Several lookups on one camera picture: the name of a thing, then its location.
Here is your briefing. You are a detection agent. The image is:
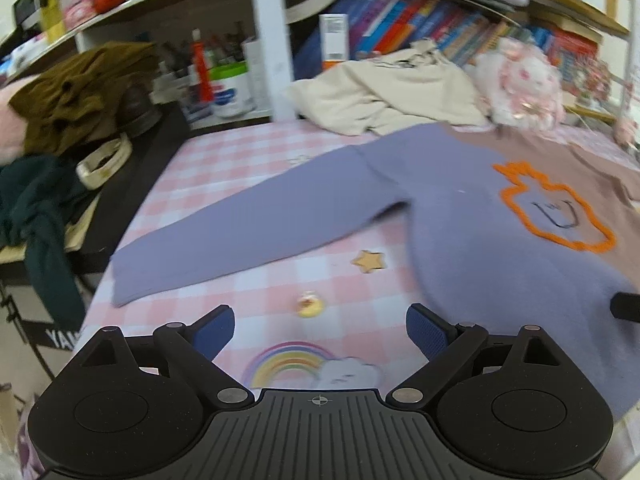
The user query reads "pink fluffy garment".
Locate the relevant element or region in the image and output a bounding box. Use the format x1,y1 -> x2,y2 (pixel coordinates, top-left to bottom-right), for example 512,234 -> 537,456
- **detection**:
0,75 -> 41,166

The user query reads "white pink plush bunny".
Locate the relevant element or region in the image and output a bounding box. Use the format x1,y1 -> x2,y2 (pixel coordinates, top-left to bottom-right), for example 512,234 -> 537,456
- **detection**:
472,38 -> 564,131

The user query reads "dark green garment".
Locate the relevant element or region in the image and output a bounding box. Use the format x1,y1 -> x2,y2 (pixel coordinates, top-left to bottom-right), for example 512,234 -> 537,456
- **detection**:
1,155 -> 96,330

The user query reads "cream webbing strap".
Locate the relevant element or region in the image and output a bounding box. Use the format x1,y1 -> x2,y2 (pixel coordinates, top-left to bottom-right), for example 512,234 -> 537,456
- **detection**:
75,133 -> 134,190

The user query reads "red hanging tassel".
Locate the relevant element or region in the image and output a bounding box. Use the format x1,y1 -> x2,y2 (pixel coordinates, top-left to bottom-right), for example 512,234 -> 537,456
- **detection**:
192,28 -> 214,103

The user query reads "row of colourful books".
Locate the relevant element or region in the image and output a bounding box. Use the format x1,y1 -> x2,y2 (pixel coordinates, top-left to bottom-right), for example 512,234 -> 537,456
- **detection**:
293,0 -> 602,79

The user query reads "olive brown garment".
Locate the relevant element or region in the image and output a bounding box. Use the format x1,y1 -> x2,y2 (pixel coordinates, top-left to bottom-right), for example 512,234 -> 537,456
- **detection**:
9,41 -> 158,155

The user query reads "white Garnier box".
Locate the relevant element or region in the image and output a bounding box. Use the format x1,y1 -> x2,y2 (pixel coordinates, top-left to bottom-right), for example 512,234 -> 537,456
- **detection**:
319,14 -> 349,70

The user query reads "white shelf post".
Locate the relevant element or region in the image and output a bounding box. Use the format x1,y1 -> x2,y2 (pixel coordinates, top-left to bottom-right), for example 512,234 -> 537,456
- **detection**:
253,0 -> 296,122

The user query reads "purple and brown sweater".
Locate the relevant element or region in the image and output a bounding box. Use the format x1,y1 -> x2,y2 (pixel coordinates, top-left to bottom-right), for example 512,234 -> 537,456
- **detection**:
111,124 -> 639,415

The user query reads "white green-lid jar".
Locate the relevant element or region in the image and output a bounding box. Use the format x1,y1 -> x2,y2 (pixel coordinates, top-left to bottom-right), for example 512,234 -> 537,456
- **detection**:
209,62 -> 255,119

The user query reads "cream sweatshirt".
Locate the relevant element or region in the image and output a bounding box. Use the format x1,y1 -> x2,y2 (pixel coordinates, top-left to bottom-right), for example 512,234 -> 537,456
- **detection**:
286,39 -> 487,136

